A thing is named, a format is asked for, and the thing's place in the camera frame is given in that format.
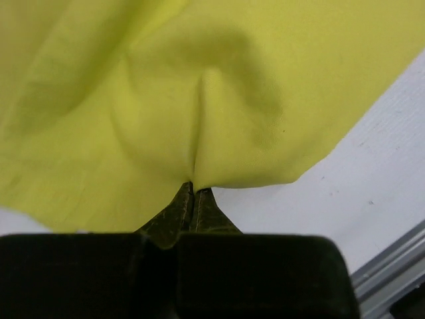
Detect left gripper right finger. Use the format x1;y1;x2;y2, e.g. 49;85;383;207
189;188;242;235

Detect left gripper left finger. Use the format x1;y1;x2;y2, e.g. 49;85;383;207
135;182;194;249

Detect yellow-green trousers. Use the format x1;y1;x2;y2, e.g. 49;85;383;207
1;1;424;232

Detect aluminium rail frame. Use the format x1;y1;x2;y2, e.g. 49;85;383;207
351;221;424;318

